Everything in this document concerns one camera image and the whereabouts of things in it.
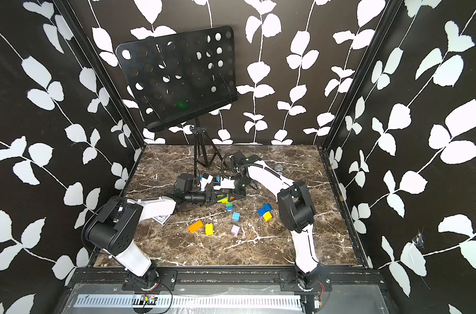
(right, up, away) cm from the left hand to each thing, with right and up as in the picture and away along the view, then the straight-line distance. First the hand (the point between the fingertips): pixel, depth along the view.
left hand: (225, 196), depth 86 cm
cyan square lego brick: (+5, -11, +4) cm, 12 cm away
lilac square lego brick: (+5, -15, 0) cm, 16 cm away
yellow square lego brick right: (+20, -10, +4) cm, 23 cm away
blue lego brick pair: (+19, -7, +6) cm, 22 cm away
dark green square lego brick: (+1, -5, +5) cm, 7 cm away
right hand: (+2, +1, +3) cm, 4 cm away
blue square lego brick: (+1, -7, +7) cm, 10 cm away
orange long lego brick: (-13, -14, +2) cm, 20 cm away
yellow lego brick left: (-7, -15, 0) cm, 16 cm away
